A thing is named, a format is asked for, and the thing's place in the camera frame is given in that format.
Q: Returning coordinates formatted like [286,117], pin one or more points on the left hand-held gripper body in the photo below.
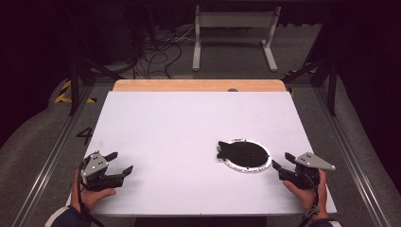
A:
[94,167]

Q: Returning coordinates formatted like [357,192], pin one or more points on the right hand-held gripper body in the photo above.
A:
[310,162]

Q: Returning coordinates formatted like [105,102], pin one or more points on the person's left hand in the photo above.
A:
[90,198]

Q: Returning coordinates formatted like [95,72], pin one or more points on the person's right hand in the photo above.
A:
[307,197]

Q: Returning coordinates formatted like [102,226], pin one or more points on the yellow black floor tape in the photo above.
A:
[291,92]
[63,94]

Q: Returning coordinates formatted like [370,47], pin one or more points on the black metal stand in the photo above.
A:
[74,85]
[331,88]

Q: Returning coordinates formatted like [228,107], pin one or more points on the person's dark trousers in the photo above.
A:
[198,222]

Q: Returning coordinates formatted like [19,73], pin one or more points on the black curtain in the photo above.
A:
[372,78]
[28,63]

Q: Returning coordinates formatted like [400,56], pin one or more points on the wooden board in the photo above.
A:
[189,85]

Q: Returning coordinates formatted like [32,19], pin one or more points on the dark equipment cabinet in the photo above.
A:
[126,28]

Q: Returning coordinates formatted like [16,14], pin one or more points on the aluminium floor rail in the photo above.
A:
[53,157]
[350,151]

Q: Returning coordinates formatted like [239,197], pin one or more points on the white metal table frame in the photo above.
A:
[236,19]

